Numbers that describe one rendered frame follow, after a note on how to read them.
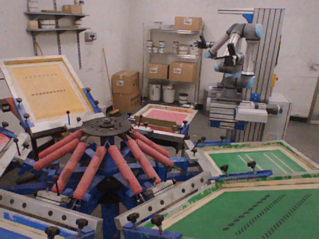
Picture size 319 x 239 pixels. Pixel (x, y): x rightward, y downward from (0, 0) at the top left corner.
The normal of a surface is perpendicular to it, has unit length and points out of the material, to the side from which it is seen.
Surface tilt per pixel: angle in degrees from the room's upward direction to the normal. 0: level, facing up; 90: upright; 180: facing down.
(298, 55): 90
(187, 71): 89
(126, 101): 90
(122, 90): 91
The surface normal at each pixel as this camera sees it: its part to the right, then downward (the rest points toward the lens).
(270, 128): -0.21, 0.34
